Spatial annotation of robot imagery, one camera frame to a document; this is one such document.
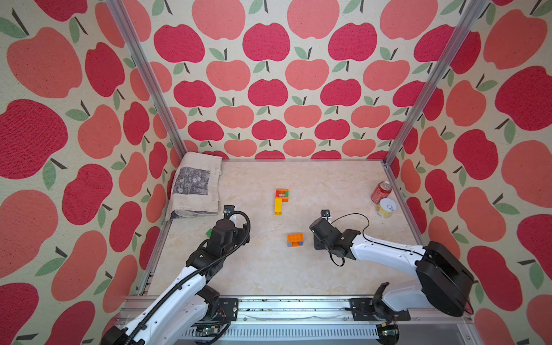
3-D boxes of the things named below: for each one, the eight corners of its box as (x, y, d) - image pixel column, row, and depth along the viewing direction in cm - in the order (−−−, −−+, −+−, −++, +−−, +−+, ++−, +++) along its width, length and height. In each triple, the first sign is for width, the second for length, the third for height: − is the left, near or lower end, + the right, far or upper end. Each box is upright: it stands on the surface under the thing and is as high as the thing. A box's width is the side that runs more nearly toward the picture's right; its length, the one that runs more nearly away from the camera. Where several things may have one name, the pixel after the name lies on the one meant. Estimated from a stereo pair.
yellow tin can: (378, 218, 101) (383, 210, 95) (373, 205, 105) (378, 197, 100) (392, 218, 101) (399, 210, 96) (387, 205, 105) (393, 198, 100)
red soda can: (372, 206, 105) (381, 191, 96) (369, 196, 109) (377, 181, 100) (384, 206, 105) (394, 191, 96) (380, 196, 109) (390, 181, 100)
